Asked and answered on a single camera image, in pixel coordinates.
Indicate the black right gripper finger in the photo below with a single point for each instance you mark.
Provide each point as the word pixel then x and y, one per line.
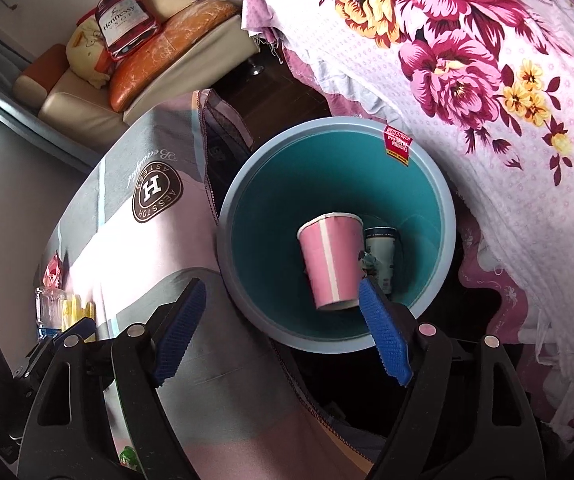
pixel 84 329

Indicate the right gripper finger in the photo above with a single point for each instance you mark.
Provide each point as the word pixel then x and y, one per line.
pixel 380 316
pixel 174 333

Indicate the pink wafer snack wrapper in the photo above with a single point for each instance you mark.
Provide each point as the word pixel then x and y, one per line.
pixel 53 274

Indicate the pink paper cup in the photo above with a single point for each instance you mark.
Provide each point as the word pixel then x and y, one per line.
pixel 330 245

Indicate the teal plastic trash bin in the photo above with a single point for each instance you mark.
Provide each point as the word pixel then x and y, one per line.
pixel 316 208

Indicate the yellow striped wrapper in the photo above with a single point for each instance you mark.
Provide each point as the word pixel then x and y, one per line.
pixel 74 309

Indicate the clear plastic water bottle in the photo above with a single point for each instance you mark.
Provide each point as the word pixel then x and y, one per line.
pixel 48 311

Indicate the pink grey checked cloth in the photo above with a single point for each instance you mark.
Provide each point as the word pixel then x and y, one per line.
pixel 140 228

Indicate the red sticker on bin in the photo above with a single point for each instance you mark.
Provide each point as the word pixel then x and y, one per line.
pixel 397 144

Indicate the beige leather sofa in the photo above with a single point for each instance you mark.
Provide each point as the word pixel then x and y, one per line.
pixel 195 48

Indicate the orange seat cushion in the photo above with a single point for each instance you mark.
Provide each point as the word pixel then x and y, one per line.
pixel 179 34

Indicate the yellow cartoon pillow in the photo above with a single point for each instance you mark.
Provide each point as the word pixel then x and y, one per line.
pixel 88 58

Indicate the pink floral bed sheet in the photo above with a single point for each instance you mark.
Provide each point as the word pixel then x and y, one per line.
pixel 486 87

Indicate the Hennessy bottle shaped pillow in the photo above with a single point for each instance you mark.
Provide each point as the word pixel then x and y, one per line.
pixel 125 25

